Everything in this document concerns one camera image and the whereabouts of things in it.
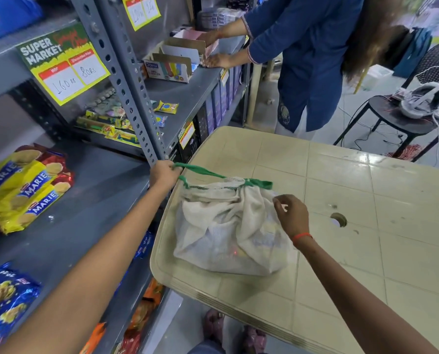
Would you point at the person's left hand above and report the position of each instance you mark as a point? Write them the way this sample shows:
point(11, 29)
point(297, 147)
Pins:
point(164, 176)

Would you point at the person's right hand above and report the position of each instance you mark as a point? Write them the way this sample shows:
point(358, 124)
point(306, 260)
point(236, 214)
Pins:
point(296, 217)

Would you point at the person's right thumb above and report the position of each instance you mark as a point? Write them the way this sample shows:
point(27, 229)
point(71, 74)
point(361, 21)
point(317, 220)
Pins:
point(279, 210)

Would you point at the person's left fingers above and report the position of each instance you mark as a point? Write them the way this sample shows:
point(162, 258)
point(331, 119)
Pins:
point(176, 170)

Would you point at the person's left forearm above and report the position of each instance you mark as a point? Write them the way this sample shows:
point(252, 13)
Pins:
point(94, 276)

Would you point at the person's right forearm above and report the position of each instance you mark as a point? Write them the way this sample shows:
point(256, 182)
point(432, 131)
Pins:
point(359, 302)

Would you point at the black box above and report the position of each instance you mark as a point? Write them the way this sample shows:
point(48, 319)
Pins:
point(188, 147)

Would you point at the red wrist thread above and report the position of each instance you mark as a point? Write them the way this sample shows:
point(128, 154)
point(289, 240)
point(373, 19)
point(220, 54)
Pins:
point(301, 236)

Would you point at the small yellow shelf tag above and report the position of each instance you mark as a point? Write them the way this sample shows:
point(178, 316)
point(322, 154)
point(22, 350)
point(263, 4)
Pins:
point(186, 134)

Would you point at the small blue sachet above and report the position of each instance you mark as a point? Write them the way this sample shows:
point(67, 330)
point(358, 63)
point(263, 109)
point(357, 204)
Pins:
point(160, 120)

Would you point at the small yellow sachet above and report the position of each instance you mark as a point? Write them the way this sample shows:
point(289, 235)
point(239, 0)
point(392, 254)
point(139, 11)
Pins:
point(166, 106)

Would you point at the small blue snack packet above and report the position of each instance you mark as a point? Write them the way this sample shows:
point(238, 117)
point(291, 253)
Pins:
point(144, 245)

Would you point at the pile of yellow green packets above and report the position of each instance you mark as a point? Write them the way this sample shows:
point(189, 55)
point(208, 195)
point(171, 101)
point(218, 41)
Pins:
point(107, 123)

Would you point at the row of blue boxes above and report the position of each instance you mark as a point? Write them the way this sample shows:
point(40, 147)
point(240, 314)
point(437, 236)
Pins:
point(221, 95)

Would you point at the grey metal shelf rack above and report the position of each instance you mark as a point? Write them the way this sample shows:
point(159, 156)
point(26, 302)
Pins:
point(94, 210)

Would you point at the colourful cardboard display box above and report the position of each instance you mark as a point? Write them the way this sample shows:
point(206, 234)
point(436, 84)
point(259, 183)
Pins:
point(167, 68)

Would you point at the red biscuit packet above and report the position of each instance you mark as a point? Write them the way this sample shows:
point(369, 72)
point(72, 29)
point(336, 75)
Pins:
point(53, 158)

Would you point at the pink cardboard box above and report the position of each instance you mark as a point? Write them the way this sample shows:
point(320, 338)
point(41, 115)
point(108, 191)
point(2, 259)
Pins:
point(193, 36)

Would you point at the orange snack packet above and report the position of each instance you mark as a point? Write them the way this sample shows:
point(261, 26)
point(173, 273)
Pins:
point(145, 305)

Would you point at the yellow biscuit packet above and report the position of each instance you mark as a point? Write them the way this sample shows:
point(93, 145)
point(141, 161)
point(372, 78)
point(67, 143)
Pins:
point(5, 173)
point(31, 208)
point(27, 187)

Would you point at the black plastic chair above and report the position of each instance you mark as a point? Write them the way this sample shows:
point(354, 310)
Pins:
point(400, 121)

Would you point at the green yellow price sign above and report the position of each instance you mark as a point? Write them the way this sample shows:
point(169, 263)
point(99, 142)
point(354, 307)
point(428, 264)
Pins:
point(62, 64)

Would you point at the stack of small boxes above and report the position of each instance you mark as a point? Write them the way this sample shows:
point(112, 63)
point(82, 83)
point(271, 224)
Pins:
point(215, 16)

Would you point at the white headset device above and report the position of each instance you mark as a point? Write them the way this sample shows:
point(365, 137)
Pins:
point(424, 101)

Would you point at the blue backpack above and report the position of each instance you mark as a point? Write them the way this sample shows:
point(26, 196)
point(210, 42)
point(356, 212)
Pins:
point(413, 53)

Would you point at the blue chips packet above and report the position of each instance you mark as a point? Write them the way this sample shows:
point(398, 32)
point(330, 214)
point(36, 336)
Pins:
point(3, 302)

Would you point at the blue plastic bag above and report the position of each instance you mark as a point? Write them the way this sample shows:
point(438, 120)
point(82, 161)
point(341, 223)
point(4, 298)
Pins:
point(9, 14)

